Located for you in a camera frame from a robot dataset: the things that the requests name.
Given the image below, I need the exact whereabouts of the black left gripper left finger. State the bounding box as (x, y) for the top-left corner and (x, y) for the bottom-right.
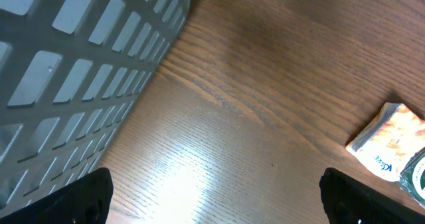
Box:
(1, 168), (114, 224)

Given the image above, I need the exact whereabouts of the orange tissue pack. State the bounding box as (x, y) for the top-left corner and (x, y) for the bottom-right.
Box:
(346, 102), (424, 182)

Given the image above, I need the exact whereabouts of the grey plastic shopping basket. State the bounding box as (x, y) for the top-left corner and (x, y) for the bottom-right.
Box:
(1, 0), (191, 216)

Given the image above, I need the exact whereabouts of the dark green round-logo packet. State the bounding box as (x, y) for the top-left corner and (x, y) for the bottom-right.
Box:
(400, 150), (424, 208)

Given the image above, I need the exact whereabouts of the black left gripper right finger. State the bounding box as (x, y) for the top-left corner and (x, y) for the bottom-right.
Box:
(319, 168), (424, 224)

